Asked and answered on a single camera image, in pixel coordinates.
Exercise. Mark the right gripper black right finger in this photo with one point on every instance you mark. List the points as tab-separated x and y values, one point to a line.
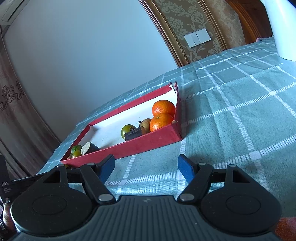
228	199

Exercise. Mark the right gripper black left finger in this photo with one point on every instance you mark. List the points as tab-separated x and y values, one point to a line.
63	199

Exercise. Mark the green cucumber piece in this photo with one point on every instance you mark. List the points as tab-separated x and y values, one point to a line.
75	148

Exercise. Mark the green tomato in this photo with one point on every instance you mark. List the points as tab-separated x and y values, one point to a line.
126	129
76	153

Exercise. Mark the orange mandarin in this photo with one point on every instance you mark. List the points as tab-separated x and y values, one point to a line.
163	106
159	121

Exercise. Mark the split eggplant chunk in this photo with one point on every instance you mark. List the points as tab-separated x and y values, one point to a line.
135	133

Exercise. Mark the brown kiwi fruit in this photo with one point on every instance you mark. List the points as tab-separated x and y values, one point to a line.
145	124

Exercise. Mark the dark eggplant chunk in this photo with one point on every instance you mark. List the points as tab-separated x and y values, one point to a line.
88	148

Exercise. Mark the patterned brown curtain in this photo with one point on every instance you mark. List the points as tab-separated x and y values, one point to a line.
26	140

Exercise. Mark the pink towel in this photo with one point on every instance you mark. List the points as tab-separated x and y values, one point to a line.
286	229

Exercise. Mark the red shallow cardboard box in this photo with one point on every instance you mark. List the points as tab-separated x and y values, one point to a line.
105	132

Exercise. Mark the teal checked tablecloth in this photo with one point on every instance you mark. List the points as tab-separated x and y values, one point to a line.
238	108

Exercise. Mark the wooden headboard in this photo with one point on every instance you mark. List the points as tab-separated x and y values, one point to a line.
253	18

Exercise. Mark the white electric kettle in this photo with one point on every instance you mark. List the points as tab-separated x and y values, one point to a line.
281	15

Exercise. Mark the white wall switch panel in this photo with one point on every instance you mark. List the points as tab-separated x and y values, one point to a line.
197	38

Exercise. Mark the gold wallpaper frame moulding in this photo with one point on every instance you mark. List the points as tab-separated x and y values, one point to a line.
176	19

